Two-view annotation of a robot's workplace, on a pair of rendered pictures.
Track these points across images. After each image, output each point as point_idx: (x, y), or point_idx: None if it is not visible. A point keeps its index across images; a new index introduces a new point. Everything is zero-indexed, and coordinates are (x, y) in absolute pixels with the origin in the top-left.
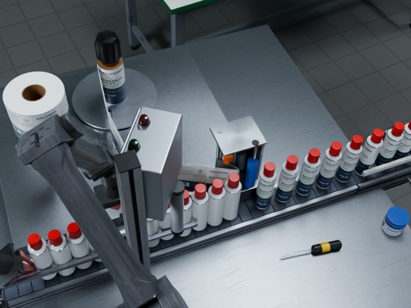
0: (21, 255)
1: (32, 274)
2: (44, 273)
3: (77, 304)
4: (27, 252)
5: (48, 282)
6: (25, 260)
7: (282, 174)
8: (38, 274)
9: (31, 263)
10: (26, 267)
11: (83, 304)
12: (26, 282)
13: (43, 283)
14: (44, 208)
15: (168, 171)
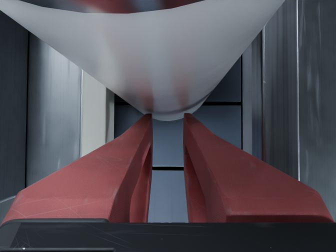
0: (94, 218)
1: (263, 138)
2: (293, 44)
3: (303, 20)
4: (19, 157)
5: (217, 88)
6: (137, 166)
7: None
8: (281, 94)
9: (147, 130)
10: (285, 178)
11: (310, 0)
12: (182, 189)
13: (215, 112)
14: None
15: None
